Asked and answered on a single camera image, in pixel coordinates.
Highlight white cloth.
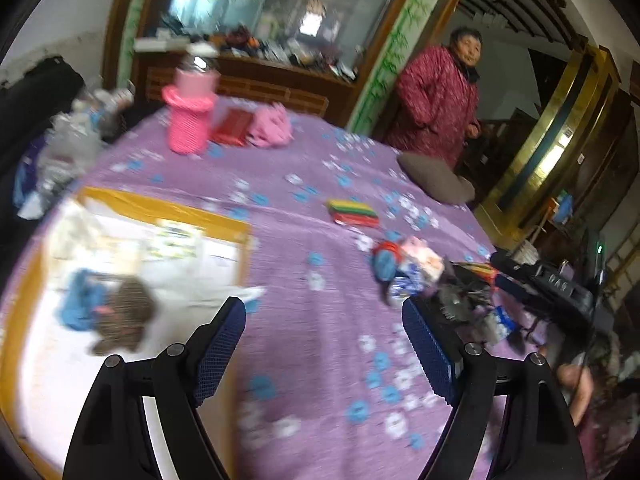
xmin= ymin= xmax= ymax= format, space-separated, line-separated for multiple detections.
xmin=47 ymin=205 xmax=268 ymax=311

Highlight dark brown knitted piece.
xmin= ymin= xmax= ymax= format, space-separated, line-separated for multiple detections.
xmin=87 ymin=280 xmax=158 ymax=356

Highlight clutter on headboard shelf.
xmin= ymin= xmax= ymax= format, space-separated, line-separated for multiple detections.
xmin=135 ymin=25 xmax=358 ymax=81

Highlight blue knitted piece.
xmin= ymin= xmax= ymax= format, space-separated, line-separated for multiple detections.
xmin=59 ymin=270 xmax=121 ymax=331

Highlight red packet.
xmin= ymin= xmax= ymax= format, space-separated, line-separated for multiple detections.
xmin=212 ymin=109 xmax=253 ymax=147

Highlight round metal motor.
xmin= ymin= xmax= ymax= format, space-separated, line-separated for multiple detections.
xmin=435 ymin=260 xmax=501 ymax=321

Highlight lemon print tissue pack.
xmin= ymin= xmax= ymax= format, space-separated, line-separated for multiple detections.
xmin=142 ymin=222 xmax=206 ymax=261

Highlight wooden headboard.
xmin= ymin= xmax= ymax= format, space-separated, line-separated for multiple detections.
xmin=132 ymin=52 xmax=358 ymax=128

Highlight blue white small packet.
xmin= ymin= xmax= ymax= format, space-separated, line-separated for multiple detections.
xmin=387 ymin=270 xmax=426 ymax=308

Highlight pink fluffy cloth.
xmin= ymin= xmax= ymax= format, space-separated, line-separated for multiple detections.
xmin=245 ymin=102 xmax=293 ymax=149

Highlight bottle with pink knitted sleeve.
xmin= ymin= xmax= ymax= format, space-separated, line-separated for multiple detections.
xmin=161 ymin=44 xmax=221 ymax=155

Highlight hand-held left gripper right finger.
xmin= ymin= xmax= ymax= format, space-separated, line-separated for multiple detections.
xmin=401 ymin=296 xmax=588 ymax=480

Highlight wood framed mirror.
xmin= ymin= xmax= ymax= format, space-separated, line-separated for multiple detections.
xmin=102 ymin=0 xmax=476 ymax=136

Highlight purple floral bedsheet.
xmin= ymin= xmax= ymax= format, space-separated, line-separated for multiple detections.
xmin=0 ymin=105 xmax=556 ymax=480

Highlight pink white small pack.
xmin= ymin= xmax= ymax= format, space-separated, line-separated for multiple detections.
xmin=400 ymin=236 xmax=446 ymax=281

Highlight yellow cardboard box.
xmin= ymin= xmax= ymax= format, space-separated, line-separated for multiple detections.
xmin=0 ymin=185 xmax=253 ymax=480

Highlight multicoloured sponge cloth stack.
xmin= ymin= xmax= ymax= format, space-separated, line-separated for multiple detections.
xmin=326 ymin=199 xmax=381 ymax=227

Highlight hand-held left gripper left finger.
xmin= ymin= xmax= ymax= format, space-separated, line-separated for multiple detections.
xmin=62 ymin=296 xmax=247 ymax=480

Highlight clear plastic bags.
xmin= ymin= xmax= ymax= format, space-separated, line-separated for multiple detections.
xmin=15 ymin=87 xmax=136 ymax=221

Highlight black bag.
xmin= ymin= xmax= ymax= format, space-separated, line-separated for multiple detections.
xmin=0 ymin=55 xmax=86 ymax=241

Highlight golden door frame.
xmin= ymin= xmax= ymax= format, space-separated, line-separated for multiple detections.
xmin=475 ymin=42 xmax=623 ymax=251

